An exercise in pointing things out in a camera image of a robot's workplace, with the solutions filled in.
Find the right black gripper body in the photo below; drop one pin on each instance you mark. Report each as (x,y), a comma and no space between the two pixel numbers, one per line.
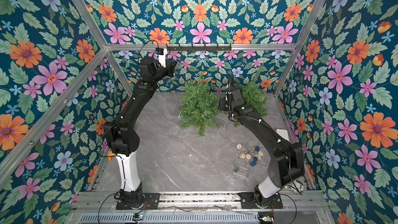
(230,94)

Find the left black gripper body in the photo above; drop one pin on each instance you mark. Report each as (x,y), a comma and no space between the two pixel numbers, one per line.
(159,74)

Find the green christmas tree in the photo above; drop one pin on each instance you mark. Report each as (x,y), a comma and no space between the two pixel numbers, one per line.
(198,114)
(253,95)

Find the rattan ball string light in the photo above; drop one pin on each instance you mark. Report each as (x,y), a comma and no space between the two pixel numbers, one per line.
(251,153)

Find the clear battery box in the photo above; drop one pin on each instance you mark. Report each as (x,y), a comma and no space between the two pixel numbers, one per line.
(241,170)

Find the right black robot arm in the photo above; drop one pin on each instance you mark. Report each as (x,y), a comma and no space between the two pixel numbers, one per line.
(287,159)

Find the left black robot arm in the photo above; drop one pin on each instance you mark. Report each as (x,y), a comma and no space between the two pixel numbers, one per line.
(123,141)

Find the white rectangular box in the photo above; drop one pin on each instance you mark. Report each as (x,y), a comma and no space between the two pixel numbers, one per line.
(283,134)

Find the orange shark plush toy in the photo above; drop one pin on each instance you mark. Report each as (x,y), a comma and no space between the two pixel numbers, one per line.
(110,155)

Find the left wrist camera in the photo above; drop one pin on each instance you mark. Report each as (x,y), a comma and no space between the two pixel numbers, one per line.
(161,55)

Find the black hook rail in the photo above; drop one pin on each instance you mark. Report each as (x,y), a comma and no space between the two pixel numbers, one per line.
(204,47)

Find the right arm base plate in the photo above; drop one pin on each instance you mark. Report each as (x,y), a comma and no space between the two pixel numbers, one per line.
(252,200)

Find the white slotted cable duct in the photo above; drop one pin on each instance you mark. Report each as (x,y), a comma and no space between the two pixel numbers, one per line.
(170,218)

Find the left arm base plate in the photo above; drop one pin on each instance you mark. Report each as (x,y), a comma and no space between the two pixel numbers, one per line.
(150,202)

